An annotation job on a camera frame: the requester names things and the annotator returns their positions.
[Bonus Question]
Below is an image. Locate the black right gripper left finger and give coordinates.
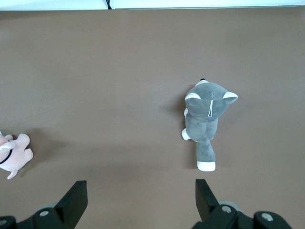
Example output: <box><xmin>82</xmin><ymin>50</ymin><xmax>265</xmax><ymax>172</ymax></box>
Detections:
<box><xmin>15</xmin><ymin>180</ymin><xmax>88</xmax><ymax>229</ymax></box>

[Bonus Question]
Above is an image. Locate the white table edge rail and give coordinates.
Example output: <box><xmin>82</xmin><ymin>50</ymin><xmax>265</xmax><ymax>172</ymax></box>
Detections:
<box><xmin>0</xmin><ymin>0</ymin><xmax>305</xmax><ymax>11</ymax></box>

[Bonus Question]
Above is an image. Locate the table cover sheet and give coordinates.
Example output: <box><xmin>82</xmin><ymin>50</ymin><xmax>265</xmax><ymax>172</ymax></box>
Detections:
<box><xmin>0</xmin><ymin>8</ymin><xmax>305</xmax><ymax>229</ymax></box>

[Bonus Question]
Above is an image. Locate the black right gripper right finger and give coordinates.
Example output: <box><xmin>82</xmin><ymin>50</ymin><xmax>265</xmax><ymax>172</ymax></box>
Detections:
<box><xmin>192</xmin><ymin>178</ymin><xmax>254</xmax><ymax>229</ymax></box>

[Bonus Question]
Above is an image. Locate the grey and white plush cat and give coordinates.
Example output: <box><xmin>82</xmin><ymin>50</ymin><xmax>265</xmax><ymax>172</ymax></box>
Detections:
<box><xmin>181</xmin><ymin>78</ymin><xmax>239</xmax><ymax>172</ymax></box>

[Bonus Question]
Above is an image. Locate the pale pink plush dog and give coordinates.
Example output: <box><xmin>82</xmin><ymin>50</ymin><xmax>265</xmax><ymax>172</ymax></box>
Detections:
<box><xmin>0</xmin><ymin>130</ymin><xmax>34</xmax><ymax>180</ymax></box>

